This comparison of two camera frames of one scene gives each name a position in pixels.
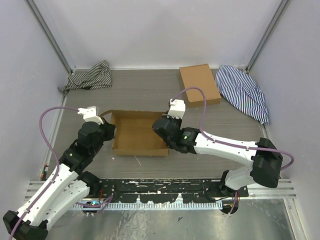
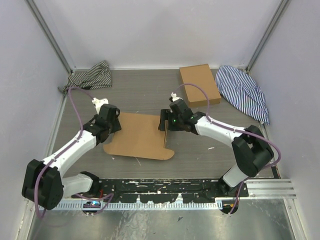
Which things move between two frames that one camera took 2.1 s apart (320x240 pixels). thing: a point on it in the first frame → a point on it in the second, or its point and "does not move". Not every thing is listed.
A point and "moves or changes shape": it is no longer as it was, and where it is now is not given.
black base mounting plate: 154,190 does not move
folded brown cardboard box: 200,76 does not move
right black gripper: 178,120 → 165,115
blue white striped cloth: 242,89 does not move
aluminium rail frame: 286,190 does not move
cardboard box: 134,135 moves or changes shape
